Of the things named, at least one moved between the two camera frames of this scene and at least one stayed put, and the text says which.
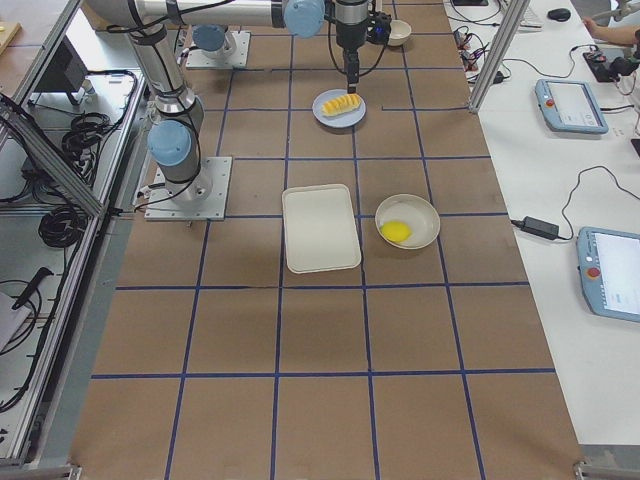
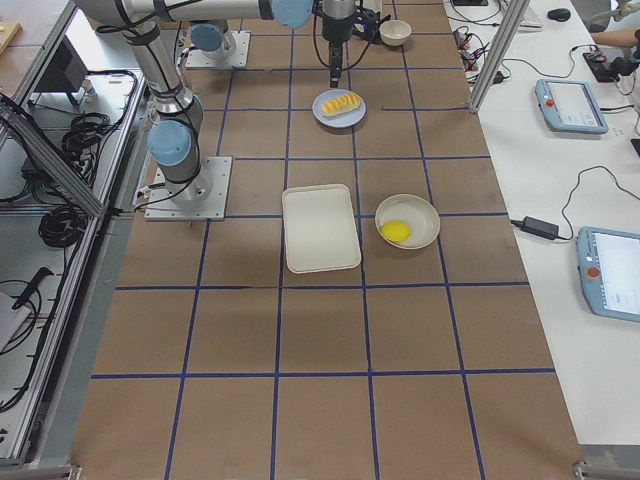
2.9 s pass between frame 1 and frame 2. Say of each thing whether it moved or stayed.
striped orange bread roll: stayed
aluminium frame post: stayed
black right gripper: moved
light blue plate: stayed
